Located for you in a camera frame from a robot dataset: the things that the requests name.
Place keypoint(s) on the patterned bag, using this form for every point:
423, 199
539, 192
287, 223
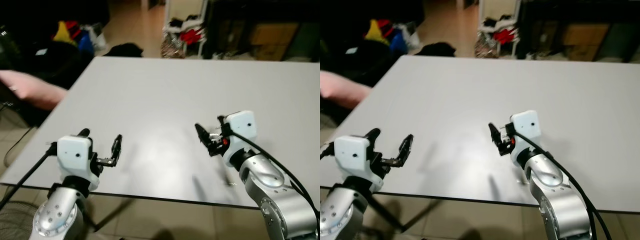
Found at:
484, 49
171, 49

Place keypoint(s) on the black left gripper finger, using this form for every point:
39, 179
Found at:
84, 133
373, 134
406, 149
117, 147

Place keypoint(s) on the black table leg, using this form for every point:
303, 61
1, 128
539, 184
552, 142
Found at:
92, 220
387, 214

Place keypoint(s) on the blue bag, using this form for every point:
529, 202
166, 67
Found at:
398, 44
86, 44

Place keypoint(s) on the small cardboard box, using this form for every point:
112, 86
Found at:
584, 52
270, 52

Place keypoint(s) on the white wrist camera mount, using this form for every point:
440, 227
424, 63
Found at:
526, 127
241, 130
352, 155
75, 155

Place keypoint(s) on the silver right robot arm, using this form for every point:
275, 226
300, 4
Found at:
555, 200
280, 200

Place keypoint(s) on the red cloth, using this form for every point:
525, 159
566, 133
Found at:
505, 36
191, 36

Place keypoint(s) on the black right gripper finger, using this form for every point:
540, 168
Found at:
221, 122
204, 136
510, 126
496, 135

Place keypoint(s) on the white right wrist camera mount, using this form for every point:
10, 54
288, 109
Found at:
526, 127
241, 130

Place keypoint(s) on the pink pillow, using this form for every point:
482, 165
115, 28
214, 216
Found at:
32, 90
342, 90

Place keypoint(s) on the white rack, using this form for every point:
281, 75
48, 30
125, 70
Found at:
517, 27
202, 30

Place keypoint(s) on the black bag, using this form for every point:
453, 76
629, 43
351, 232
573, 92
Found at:
122, 50
436, 49

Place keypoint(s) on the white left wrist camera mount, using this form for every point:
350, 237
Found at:
75, 155
352, 155

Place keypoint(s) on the yellow cloth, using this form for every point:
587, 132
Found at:
375, 32
62, 34

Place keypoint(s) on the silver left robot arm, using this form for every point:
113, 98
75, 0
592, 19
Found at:
335, 217
55, 215

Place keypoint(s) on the black chair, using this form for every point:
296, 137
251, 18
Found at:
65, 65
380, 62

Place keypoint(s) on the large cardboard box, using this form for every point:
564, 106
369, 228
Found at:
586, 34
275, 34

